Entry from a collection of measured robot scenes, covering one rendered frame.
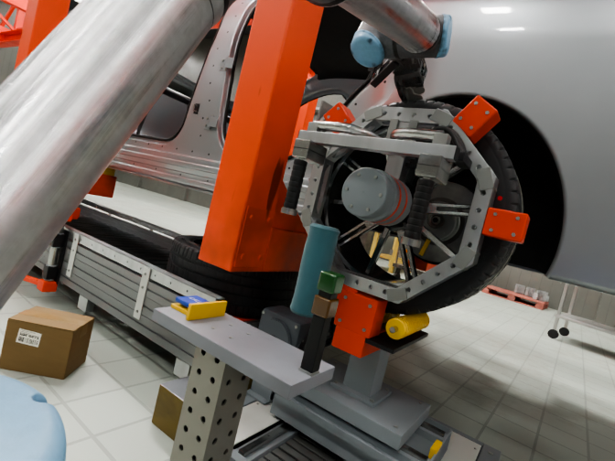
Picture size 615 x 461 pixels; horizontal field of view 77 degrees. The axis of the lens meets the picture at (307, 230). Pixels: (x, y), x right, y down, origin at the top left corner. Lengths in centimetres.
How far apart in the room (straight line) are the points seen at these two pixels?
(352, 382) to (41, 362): 107
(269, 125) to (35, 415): 110
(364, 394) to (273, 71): 107
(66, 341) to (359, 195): 112
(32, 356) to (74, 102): 134
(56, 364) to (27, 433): 137
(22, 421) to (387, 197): 84
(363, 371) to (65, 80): 115
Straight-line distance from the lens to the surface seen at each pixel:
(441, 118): 113
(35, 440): 27
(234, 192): 128
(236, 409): 102
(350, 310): 115
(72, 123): 41
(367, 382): 134
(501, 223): 104
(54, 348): 163
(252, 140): 127
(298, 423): 136
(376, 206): 97
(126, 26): 46
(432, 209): 119
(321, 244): 106
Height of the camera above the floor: 77
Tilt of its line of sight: 3 degrees down
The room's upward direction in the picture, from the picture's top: 14 degrees clockwise
